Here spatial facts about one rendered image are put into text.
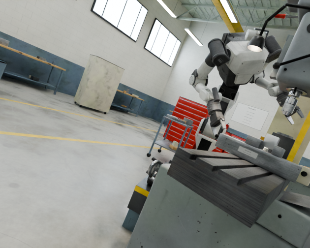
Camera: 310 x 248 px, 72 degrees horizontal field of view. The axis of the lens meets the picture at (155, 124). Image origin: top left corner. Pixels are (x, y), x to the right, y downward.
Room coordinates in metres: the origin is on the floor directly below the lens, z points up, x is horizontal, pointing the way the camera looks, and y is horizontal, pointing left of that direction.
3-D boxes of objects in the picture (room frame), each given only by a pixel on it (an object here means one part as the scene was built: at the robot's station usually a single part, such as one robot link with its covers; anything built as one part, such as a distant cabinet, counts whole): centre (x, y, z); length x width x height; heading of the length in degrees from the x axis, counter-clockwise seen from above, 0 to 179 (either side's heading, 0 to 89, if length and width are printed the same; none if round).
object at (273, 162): (0.99, -0.49, 0.99); 0.35 x 0.15 x 0.11; 55
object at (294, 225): (1.00, -0.54, 0.79); 0.50 x 0.35 x 0.12; 54
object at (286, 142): (1.35, -0.78, 1.03); 0.22 x 0.12 x 0.20; 147
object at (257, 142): (1.01, -0.47, 1.02); 0.15 x 0.06 x 0.04; 145
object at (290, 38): (1.07, -0.45, 1.45); 0.04 x 0.04 x 0.21; 54
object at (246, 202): (1.00, -0.54, 0.89); 1.24 x 0.23 x 0.08; 144
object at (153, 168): (1.30, -0.13, 0.63); 0.16 x 0.12 x 0.12; 54
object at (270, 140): (0.97, -0.52, 1.05); 0.06 x 0.05 x 0.06; 145
